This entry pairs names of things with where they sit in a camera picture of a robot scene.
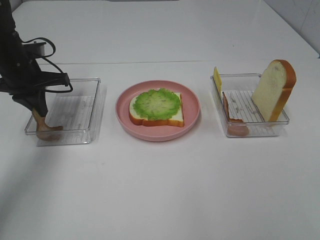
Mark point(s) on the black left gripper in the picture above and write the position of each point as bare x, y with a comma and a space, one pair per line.
21, 76

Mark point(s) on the green lettuce leaf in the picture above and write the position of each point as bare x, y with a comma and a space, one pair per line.
153, 105

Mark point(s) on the bread slice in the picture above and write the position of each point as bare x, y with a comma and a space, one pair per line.
176, 121
274, 88

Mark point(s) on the yellow cheese slice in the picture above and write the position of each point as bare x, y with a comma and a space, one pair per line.
218, 81

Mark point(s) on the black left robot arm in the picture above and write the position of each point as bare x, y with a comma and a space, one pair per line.
8, 33

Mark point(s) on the clear left plastic tray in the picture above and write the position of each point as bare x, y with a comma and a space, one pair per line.
79, 113

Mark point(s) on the clear plastic tray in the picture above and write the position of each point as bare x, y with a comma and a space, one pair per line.
79, 113
238, 89

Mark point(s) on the pink round plate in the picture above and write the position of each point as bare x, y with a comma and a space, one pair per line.
190, 106

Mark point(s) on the clear right plastic tray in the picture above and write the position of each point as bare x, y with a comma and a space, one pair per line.
238, 89

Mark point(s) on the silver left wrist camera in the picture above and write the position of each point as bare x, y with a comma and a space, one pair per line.
36, 49

